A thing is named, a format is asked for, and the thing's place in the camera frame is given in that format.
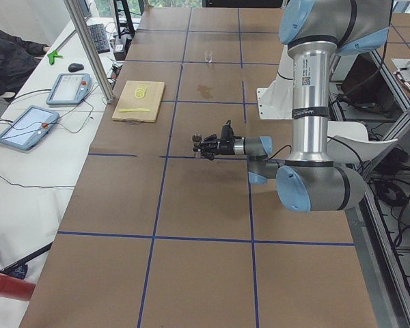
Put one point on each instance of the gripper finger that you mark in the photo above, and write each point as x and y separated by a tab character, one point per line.
207	141
202	154

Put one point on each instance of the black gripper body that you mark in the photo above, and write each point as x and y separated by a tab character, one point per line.
226	147

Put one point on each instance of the steel measuring jigger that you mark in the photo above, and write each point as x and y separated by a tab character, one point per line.
197	141

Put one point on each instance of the clear glass shaker cup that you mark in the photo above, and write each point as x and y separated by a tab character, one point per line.
208	56

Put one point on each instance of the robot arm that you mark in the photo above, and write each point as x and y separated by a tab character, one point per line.
313	31

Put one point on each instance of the wooden cutting board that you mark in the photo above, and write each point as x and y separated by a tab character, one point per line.
151	100

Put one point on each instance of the yellow plastic knife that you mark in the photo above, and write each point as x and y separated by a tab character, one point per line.
137	109

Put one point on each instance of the lemon slice one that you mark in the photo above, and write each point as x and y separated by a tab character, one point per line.
138	94

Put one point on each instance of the black box on table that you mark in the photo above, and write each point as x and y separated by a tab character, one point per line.
121	47

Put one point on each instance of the white plastic chair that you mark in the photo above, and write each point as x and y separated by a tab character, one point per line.
355	135

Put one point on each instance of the far teach pendant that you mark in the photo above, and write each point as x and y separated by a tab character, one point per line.
69	89

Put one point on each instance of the teach pendant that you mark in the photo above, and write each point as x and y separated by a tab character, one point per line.
69	89
29	128

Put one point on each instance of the black keyboard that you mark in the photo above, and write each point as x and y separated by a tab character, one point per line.
99	37

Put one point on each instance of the black computer mouse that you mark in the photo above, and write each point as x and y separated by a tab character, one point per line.
75	67

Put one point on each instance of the green plastic clamp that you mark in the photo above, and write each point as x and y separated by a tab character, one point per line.
52	56

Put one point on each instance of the near teach pendant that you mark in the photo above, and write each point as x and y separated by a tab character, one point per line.
29	128

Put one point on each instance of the black jacket on chair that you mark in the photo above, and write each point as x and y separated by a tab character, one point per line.
18	59

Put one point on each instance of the red cylinder bottle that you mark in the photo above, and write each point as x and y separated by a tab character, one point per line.
13	288

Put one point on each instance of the aluminium frame post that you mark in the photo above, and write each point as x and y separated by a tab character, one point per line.
80	26

